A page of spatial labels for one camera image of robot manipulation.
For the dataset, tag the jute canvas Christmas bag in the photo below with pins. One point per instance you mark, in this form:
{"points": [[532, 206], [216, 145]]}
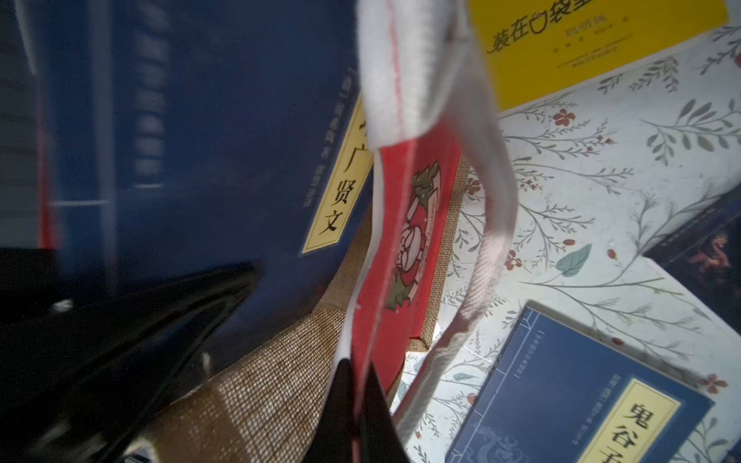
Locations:
{"points": [[428, 102]]}

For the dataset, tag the blue book front right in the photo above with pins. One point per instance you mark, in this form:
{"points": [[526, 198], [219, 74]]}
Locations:
{"points": [[557, 394]]}

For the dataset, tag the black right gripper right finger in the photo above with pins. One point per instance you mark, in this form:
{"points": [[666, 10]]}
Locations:
{"points": [[345, 437]]}

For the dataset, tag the yellow cartoon book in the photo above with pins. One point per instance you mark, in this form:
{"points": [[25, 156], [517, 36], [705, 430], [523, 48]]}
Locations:
{"points": [[533, 49]]}

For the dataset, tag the blue book yellow label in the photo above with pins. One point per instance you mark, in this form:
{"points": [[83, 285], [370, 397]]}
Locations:
{"points": [[190, 135]]}

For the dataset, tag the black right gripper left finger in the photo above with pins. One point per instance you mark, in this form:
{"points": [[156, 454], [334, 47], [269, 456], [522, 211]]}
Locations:
{"points": [[80, 381]]}

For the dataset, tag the floral table cloth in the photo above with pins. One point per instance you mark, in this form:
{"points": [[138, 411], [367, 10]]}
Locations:
{"points": [[604, 173]]}

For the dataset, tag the dark portrait book right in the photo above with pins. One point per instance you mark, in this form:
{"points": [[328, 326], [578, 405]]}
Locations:
{"points": [[703, 255]]}

